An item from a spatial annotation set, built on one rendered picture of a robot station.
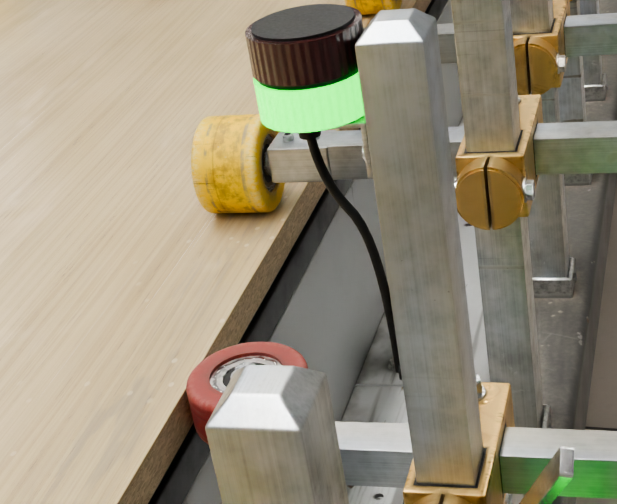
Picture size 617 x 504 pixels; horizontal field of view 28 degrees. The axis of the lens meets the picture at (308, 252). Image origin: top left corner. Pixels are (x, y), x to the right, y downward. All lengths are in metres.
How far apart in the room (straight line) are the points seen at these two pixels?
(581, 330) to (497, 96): 0.37
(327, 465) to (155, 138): 0.81
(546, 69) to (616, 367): 1.33
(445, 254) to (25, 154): 0.68
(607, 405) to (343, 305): 1.11
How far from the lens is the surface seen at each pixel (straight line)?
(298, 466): 0.43
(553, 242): 1.23
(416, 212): 0.66
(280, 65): 0.63
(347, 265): 1.27
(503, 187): 0.89
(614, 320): 2.54
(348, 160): 0.98
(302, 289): 1.13
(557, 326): 1.21
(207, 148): 1.00
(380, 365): 1.32
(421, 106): 0.63
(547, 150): 0.95
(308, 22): 0.64
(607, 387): 2.35
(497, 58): 0.88
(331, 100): 0.63
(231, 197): 1.00
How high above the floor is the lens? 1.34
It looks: 27 degrees down
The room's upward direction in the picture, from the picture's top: 10 degrees counter-clockwise
